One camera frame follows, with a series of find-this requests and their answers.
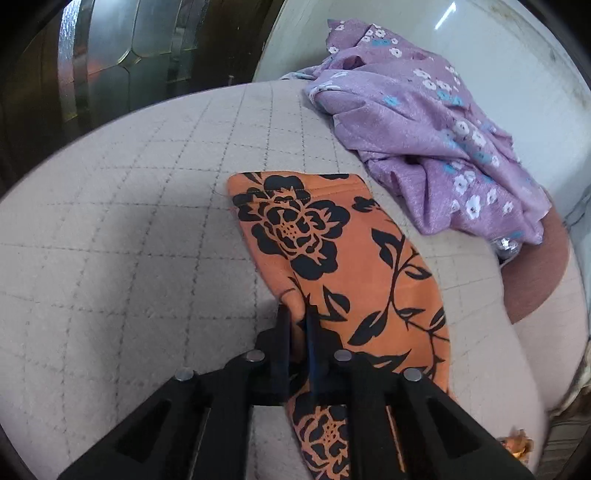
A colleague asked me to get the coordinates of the orange black floral garment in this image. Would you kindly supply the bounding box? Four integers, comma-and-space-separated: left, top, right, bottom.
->
226, 171, 453, 480

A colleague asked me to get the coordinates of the cream floral crumpled cloth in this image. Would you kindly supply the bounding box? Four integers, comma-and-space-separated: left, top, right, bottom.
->
499, 429, 535, 465

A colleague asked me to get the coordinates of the striped patterned cushion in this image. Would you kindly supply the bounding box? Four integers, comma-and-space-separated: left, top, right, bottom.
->
536, 343, 590, 479

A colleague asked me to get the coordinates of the beige quilted bed cover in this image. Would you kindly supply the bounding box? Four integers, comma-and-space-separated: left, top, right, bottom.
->
1, 80, 363, 479

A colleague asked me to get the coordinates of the pink bolster pillow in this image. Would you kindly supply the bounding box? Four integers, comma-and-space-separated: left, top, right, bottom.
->
501, 210, 588, 410

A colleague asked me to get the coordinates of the purple floral garment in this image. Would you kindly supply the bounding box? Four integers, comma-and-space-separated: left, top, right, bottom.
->
297, 19, 551, 245

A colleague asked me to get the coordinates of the dark wooden wardrobe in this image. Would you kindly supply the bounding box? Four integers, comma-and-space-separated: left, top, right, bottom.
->
1, 0, 281, 190

